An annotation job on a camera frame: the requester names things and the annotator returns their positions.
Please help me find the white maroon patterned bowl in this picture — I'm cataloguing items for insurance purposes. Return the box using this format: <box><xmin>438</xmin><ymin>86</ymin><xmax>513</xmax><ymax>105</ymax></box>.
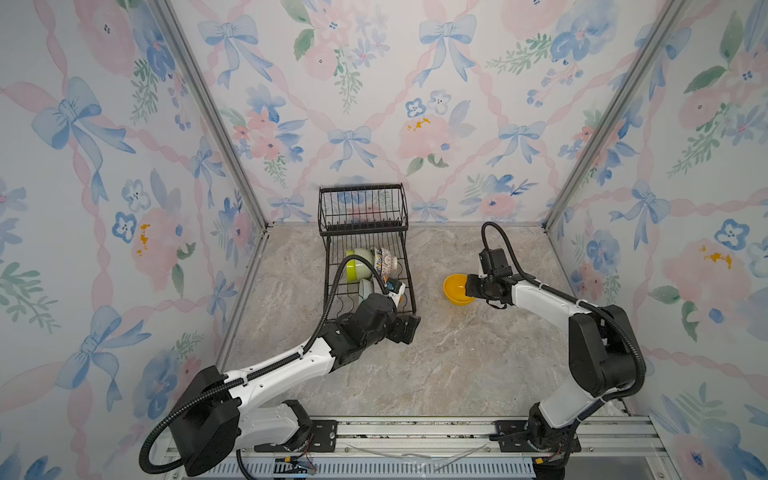
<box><xmin>381</xmin><ymin>249</ymin><xmax>399</xmax><ymax>278</ymax></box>

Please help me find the aluminium corner post right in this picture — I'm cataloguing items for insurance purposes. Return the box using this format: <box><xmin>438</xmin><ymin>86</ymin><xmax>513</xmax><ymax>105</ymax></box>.
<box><xmin>542</xmin><ymin>0</ymin><xmax>688</xmax><ymax>233</ymax></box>

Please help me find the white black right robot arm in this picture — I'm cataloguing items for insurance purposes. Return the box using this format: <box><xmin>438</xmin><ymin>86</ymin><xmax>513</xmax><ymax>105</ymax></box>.
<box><xmin>465</xmin><ymin>274</ymin><xmax>646</xmax><ymax>451</ymax></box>

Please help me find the blue yellow patterned bowl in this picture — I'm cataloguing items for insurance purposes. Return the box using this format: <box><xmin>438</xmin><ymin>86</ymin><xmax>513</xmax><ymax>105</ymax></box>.
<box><xmin>372</xmin><ymin>247</ymin><xmax>390</xmax><ymax>279</ymax></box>

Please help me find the aluminium corner post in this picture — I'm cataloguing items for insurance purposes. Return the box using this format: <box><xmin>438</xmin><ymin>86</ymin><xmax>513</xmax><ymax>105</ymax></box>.
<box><xmin>542</xmin><ymin>0</ymin><xmax>688</xmax><ymax>233</ymax></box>
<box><xmin>148</xmin><ymin>0</ymin><xmax>269</xmax><ymax>235</ymax></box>

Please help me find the orange white bowl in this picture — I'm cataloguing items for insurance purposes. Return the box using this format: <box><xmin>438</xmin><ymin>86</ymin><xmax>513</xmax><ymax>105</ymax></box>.
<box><xmin>390</xmin><ymin>281</ymin><xmax>406</xmax><ymax>307</ymax></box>

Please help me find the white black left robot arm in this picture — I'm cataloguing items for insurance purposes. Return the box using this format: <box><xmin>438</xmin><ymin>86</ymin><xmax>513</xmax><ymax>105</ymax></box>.
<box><xmin>168</xmin><ymin>293</ymin><xmax>421</xmax><ymax>477</ymax></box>

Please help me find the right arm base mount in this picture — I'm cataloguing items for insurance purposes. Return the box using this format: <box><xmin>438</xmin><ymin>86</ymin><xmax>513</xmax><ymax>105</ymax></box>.
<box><xmin>489</xmin><ymin>420</ymin><xmax>582</xmax><ymax>455</ymax></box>

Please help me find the teal striped bowl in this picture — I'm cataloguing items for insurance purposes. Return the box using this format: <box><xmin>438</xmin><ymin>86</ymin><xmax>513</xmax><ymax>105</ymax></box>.
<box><xmin>358</xmin><ymin>279</ymin><xmax>375</xmax><ymax>302</ymax></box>

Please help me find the black wire dish rack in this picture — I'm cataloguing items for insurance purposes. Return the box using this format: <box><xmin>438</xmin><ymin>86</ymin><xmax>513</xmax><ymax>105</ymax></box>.
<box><xmin>318</xmin><ymin>183</ymin><xmax>420</xmax><ymax>330</ymax></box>

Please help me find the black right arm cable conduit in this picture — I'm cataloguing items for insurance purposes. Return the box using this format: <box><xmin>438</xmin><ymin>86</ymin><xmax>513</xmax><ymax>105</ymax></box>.
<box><xmin>480</xmin><ymin>221</ymin><xmax>648</xmax><ymax>402</ymax></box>

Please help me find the lime green bowl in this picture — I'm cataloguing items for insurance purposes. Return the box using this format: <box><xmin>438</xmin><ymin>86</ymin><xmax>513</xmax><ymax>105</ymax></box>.
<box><xmin>344</xmin><ymin>259</ymin><xmax>358</xmax><ymax>283</ymax></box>

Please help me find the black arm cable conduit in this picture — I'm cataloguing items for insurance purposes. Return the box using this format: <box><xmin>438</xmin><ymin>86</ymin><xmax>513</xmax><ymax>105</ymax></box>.
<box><xmin>138</xmin><ymin>254</ymin><xmax>388</xmax><ymax>475</ymax></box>
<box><xmin>480</xmin><ymin>221</ymin><xmax>648</xmax><ymax>402</ymax></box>

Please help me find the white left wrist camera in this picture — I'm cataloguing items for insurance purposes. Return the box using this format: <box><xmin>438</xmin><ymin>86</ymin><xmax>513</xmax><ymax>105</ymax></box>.
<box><xmin>385</xmin><ymin>278</ymin><xmax>406</xmax><ymax>306</ymax></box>

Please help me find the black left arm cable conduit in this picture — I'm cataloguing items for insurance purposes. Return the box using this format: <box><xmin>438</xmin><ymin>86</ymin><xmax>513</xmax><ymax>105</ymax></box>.
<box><xmin>138</xmin><ymin>254</ymin><xmax>388</xmax><ymax>475</ymax></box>

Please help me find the aluminium corner post left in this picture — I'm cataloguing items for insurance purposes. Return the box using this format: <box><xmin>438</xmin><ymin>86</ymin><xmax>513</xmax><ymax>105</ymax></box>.
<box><xmin>148</xmin><ymin>0</ymin><xmax>269</xmax><ymax>235</ymax></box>

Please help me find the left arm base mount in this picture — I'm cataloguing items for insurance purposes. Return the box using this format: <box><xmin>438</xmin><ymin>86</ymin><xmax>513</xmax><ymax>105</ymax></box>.
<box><xmin>253</xmin><ymin>420</ymin><xmax>339</xmax><ymax>453</ymax></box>

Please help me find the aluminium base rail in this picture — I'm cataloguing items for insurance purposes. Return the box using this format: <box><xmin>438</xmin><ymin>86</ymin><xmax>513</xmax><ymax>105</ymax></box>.
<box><xmin>202</xmin><ymin>416</ymin><xmax>681</xmax><ymax>479</ymax></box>

